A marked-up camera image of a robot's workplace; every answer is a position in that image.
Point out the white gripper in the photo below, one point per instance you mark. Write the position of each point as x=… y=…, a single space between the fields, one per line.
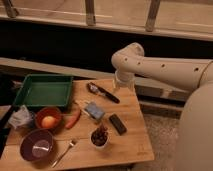
x=123 y=80

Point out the silver fork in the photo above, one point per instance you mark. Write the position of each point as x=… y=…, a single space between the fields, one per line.
x=70 y=145

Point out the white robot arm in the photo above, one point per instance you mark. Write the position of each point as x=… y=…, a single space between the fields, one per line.
x=194 y=146

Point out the green plastic tray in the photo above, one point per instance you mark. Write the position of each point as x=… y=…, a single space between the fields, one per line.
x=41 y=90

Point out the blue sponge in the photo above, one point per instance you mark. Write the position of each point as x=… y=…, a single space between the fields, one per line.
x=95 y=111

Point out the black rectangular block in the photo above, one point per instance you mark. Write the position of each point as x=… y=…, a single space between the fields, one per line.
x=117 y=123

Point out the wooden table board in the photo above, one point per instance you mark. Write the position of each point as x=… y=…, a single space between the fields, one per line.
x=131 y=147

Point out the white cup with snacks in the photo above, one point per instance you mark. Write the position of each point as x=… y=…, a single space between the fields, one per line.
x=99 y=137

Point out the orange carrot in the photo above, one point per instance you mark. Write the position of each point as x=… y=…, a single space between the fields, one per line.
x=73 y=119

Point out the yellow orange fruit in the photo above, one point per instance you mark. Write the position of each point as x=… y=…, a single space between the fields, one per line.
x=48 y=122

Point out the orange bowl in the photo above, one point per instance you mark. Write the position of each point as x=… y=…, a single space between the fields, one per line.
x=48 y=111

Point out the crumpled plastic bag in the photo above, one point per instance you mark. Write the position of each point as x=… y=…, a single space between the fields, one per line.
x=21 y=118

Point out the purple bowl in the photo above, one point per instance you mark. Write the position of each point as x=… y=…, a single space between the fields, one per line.
x=36 y=145

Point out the black handled spoon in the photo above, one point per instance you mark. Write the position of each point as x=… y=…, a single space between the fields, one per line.
x=95 y=89

